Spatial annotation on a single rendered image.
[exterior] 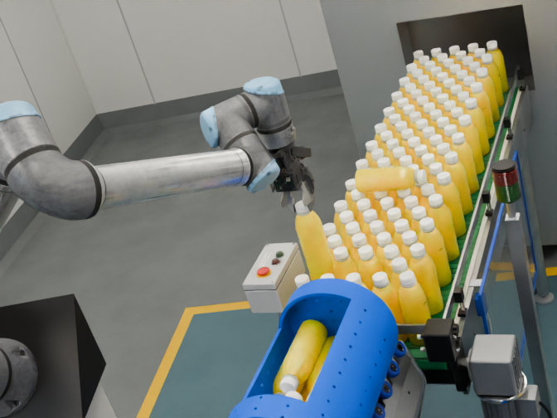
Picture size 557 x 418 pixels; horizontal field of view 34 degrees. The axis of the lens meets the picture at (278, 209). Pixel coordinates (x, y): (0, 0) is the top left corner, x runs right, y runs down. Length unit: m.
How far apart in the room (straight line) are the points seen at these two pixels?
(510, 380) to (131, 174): 1.15
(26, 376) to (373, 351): 0.83
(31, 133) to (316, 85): 4.88
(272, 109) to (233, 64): 4.44
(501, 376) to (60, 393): 1.11
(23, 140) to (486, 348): 1.31
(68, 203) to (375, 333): 0.77
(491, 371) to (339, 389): 0.61
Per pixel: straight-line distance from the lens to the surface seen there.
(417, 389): 2.38
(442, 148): 2.91
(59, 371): 2.30
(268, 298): 2.50
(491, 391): 2.48
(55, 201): 1.74
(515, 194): 2.43
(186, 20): 6.59
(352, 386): 1.96
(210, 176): 1.97
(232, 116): 2.15
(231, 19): 6.50
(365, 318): 2.09
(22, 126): 1.78
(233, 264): 4.79
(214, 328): 4.37
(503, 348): 2.44
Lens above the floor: 2.41
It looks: 28 degrees down
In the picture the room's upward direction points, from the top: 18 degrees counter-clockwise
